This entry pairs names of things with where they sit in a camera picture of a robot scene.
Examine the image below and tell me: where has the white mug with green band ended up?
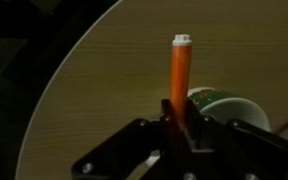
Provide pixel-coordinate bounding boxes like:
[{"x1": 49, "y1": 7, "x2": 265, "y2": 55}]
[{"x1": 186, "y1": 87, "x2": 272, "y2": 133}]

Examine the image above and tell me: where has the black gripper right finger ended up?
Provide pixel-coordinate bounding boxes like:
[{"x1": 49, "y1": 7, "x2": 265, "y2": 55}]
[{"x1": 183, "y1": 98, "x2": 288, "y2": 180}]

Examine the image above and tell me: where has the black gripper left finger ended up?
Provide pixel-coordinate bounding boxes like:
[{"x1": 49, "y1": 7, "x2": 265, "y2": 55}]
[{"x1": 71, "y1": 99, "x2": 192, "y2": 180}]

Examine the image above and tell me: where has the orange marker with white cap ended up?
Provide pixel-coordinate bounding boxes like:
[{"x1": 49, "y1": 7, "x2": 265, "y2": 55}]
[{"x1": 169, "y1": 33, "x2": 193, "y2": 127}]

